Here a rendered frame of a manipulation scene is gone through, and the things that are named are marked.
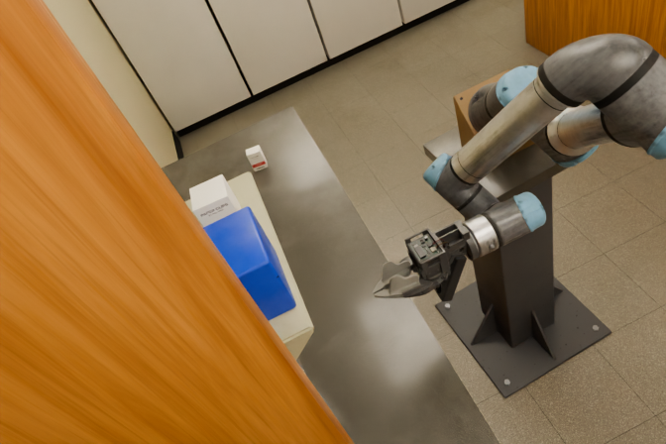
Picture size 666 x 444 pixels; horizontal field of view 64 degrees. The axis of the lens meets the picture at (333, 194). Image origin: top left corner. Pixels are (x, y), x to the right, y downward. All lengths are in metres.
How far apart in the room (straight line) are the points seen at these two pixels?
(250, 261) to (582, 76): 0.61
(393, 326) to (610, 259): 1.43
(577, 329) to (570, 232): 0.49
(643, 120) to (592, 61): 0.12
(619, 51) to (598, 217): 1.77
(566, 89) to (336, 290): 0.73
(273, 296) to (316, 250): 0.86
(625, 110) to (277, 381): 0.68
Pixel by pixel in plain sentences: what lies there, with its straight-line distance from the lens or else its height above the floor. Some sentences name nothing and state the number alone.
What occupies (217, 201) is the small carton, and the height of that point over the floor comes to 1.57.
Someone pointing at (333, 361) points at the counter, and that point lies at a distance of 1.25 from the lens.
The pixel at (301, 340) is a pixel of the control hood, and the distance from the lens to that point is 0.62.
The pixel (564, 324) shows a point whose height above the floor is 0.02.
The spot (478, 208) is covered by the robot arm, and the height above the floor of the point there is 1.15.
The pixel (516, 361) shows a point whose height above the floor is 0.02.
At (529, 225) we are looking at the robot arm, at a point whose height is 1.17.
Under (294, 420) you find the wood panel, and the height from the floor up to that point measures 1.49.
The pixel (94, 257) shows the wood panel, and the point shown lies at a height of 1.79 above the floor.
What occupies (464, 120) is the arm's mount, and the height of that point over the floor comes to 1.07.
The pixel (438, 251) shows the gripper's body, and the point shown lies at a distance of 1.01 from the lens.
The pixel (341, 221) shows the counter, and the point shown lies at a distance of 1.50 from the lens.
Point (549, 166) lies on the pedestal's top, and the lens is 1.53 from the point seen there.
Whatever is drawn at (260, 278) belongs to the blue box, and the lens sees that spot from 0.58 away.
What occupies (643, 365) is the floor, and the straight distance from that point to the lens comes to 2.27.
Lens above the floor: 2.00
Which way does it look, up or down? 42 degrees down
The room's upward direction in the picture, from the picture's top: 23 degrees counter-clockwise
